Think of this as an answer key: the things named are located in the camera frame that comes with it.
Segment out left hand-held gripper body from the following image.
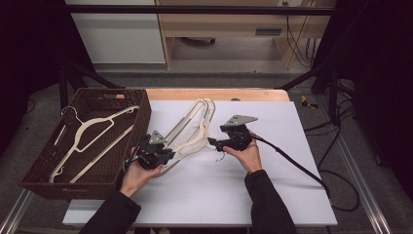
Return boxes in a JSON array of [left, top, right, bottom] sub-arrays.
[[135, 130, 169, 171]]

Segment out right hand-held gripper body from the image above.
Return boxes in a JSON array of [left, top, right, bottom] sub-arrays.
[[215, 114, 259, 152]]

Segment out beige clothes hanger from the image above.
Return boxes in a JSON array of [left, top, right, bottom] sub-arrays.
[[160, 97, 227, 176], [162, 98, 212, 165], [48, 105, 140, 185]]

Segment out brown woven basket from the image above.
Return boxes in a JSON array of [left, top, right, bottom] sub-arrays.
[[19, 87, 153, 201]]

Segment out person's right hand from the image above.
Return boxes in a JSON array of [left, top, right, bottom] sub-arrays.
[[223, 131, 263, 175]]

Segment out person's left hand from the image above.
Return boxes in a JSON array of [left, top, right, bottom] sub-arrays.
[[120, 147, 164, 199]]

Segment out white table sheet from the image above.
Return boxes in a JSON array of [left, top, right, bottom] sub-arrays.
[[61, 99, 339, 227]]

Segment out yellow and black tool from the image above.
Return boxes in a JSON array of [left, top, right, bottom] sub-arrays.
[[300, 95, 319, 110]]

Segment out light wooden desk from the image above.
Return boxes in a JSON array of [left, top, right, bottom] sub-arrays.
[[155, 0, 339, 70]]

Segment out black metal stand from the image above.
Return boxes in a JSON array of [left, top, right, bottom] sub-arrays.
[[276, 62, 341, 126], [58, 62, 126, 115]]

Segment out grey desk label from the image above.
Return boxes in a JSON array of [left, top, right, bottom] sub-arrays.
[[255, 28, 282, 36]]

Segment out white cabinet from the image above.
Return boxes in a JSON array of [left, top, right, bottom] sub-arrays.
[[64, 0, 167, 64]]

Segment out black curtain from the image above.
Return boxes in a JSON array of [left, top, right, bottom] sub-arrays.
[[0, 0, 95, 158], [311, 0, 413, 200]]

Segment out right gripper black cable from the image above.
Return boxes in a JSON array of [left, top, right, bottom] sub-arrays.
[[249, 133, 360, 213]]

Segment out black floor cables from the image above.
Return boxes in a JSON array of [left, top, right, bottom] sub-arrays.
[[304, 79, 356, 170]]

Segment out hanging black cables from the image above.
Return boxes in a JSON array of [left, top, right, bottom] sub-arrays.
[[284, 1, 318, 68]]

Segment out black horizontal frame bar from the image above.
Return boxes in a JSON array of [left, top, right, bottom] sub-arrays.
[[64, 4, 337, 17]]

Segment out aluminium rail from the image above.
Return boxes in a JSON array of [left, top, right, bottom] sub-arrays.
[[316, 97, 394, 234], [0, 189, 34, 234]]

